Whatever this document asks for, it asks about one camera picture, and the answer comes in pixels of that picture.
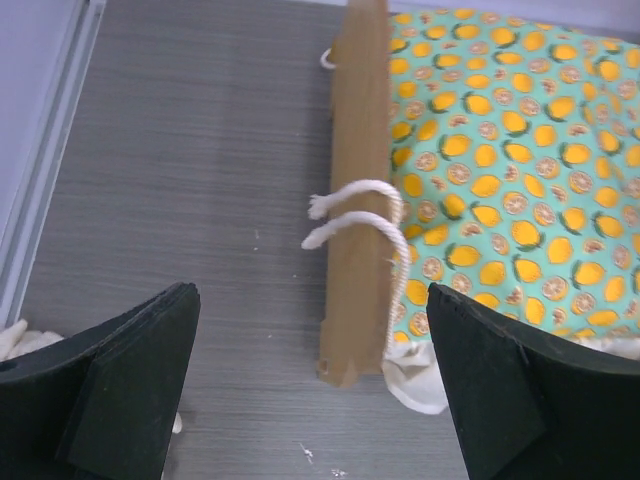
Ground wooden pet bed frame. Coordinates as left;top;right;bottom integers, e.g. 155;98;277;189
314;0;394;391

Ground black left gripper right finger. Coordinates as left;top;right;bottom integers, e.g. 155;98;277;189
426;283;639;479

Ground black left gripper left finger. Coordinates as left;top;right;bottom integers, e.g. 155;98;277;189
1;283;201;479

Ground lemon print pet mattress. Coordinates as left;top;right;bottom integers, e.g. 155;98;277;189
299;7;640;416

